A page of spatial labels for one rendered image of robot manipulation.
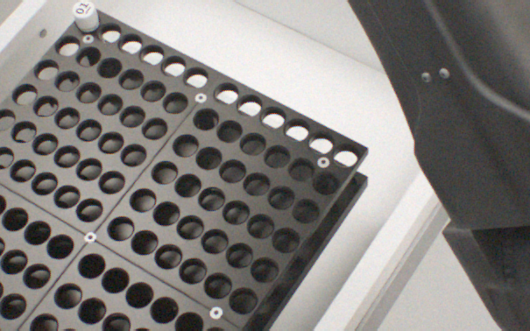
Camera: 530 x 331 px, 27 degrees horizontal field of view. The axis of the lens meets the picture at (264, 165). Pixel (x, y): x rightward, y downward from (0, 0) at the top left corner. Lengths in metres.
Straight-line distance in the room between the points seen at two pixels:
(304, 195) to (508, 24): 0.25
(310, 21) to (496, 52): 0.35
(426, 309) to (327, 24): 0.18
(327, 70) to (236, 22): 0.07
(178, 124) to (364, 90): 0.13
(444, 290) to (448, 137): 0.34
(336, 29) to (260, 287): 0.19
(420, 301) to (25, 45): 0.27
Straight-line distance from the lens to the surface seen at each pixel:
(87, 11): 0.60
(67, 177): 0.56
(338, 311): 0.52
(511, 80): 0.31
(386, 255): 0.53
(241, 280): 0.52
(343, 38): 0.65
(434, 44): 0.31
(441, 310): 0.66
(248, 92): 0.57
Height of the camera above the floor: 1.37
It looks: 60 degrees down
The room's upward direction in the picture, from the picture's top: 8 degrees counter-clockwise
